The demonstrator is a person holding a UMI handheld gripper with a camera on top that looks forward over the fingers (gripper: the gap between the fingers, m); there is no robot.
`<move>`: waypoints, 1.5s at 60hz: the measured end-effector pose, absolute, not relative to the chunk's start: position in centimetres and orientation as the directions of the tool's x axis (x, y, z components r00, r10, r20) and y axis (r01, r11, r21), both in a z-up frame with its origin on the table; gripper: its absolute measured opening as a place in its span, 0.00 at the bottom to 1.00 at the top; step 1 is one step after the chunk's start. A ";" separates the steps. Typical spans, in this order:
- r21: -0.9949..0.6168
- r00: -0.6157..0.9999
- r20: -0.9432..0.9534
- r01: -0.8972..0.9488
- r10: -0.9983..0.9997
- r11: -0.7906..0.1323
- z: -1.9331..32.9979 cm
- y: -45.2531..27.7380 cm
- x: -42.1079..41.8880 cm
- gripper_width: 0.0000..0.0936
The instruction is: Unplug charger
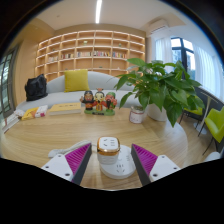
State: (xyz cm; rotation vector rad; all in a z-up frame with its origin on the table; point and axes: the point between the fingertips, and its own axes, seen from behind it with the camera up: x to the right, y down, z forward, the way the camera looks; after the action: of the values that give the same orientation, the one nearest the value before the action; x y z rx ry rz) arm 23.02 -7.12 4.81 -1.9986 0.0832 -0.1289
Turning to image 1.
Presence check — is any yellow cushion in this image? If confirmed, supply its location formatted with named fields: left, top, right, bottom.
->
left=63, top=69, right=91, bottom=93

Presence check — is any white sheer curtain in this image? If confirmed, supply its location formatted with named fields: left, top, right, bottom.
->
left=194, top=44, right=224, bottom=102
left=154, top=36, right=174, bottom=65

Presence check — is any grey sofa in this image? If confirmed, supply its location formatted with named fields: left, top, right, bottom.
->
left=15, top=70, right=143, bottom=113

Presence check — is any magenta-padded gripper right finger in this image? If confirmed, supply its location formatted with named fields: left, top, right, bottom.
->
left=130, top=143, right=181, bottom=187

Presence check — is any yellow booklet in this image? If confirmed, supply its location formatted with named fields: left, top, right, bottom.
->
left=21, top=107, right=39, bottom=121

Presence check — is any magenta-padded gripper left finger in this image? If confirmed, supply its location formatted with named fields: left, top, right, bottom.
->
left=41, top=142, right=93, bottom=186

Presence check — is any wooden shelf unit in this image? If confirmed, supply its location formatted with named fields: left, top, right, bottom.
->
left=34, top=29, right=147, bottom=83

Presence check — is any white charger with gold band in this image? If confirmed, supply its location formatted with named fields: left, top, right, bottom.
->
left=96, top=136, right=121, bottom=165

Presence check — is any pink and white box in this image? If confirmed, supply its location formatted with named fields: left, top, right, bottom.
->
left=34, top=104, right=49, bottom=118

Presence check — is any yellow book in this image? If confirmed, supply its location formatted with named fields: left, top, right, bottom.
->
left=48, top=102, right=83, bottom=116

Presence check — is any dark-framed window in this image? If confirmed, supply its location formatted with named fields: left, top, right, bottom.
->
left=170, top=37, right=196, bottom=81

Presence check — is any white air conditioner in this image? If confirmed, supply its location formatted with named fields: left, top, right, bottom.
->
left=148, top=18, right=170, bottom=35

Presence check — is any round white power strip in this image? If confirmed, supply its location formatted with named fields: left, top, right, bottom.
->
left=99, top=144, right=137, bottom=180

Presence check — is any green potted plant white pot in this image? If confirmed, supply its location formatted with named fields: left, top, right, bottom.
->
left=114, top=57, right=206, bottom=128

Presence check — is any long ceiling light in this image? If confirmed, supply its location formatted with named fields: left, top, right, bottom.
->
left=95, top=0, right=103, bottom=24

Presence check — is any black bag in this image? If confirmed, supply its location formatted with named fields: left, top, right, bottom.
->
left=24, top=73, right=49, bottom=102

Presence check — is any three-figure colourful figurine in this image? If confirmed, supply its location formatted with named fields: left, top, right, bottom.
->
left=79, top=87, right=118, bottom=117

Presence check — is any green chair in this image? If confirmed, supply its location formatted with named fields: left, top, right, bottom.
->
left=198, top=106, right=224, bottom=156
left=179, top=99, right=205, bottom=126

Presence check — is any small white and red cup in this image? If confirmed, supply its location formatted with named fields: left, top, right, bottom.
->
left=129, top=105, right=146, bottom=125

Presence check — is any small white side table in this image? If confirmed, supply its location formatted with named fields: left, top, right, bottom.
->
left=194, top=91, right=214, bottom=135

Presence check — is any stack of books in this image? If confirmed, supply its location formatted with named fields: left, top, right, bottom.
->
left=1, top=112, right=22, bottom=133

